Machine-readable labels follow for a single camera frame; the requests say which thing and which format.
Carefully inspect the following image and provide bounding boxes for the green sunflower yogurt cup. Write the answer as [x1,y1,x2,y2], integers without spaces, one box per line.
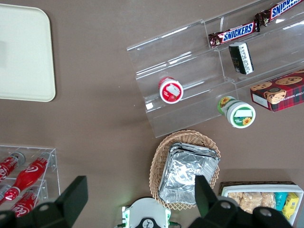
[217,95,257,128]

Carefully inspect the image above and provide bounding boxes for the red strawberry yogurt cup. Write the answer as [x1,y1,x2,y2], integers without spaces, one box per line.
[158,76,184,104]

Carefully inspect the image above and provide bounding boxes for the stack of foil trays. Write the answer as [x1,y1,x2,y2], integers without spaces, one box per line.
[158,142,220,205]

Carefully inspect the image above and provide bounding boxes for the white rectangular snack tray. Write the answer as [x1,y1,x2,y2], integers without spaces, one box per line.
[221,184,304,226]

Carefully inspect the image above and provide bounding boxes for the Snickers chocolate bar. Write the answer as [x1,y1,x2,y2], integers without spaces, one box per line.
[208,20,261,48]
[254,0,304,27]

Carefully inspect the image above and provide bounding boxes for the cream plastic serving tray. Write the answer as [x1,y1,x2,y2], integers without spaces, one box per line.
[0,3,57,103]

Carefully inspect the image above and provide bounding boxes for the yellow snack packet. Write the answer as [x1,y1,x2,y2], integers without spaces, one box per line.
[282,192,300,220]

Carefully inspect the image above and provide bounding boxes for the clear acrylic tiered shelf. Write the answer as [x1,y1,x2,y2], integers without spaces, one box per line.
[126,0,304,139]

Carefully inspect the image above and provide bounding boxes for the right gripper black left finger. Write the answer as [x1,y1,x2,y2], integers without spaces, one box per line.
[0,175,89,228]

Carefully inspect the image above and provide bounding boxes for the oval light wicker basket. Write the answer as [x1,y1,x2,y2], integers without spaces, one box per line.
[149,129,221,210]

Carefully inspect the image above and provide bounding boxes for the red tartan cookie box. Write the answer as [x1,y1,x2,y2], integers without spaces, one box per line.
[250,69,304,113]

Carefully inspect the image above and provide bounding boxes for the clear bag rice crackers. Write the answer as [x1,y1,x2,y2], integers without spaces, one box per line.
[227,191,276,214]

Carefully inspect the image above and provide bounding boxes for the teal snack packet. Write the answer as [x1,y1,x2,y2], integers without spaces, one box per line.
[274,191,289,212]

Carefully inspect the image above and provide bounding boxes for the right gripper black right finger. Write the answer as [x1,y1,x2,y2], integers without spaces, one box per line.
[190,175,293,228]

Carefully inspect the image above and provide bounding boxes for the small black white box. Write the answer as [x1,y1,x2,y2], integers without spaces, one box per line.
[228,42,255,76]

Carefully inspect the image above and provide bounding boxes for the red Coca-Cola bottle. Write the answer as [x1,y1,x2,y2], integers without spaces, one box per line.
[0,184,10,205]
[9,189,40,218]
[4,157,48,200]
[0,152,26,183]

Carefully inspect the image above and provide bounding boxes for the clear acrylic bottle rack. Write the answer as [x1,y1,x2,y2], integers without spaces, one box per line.
[0,145,61,209]

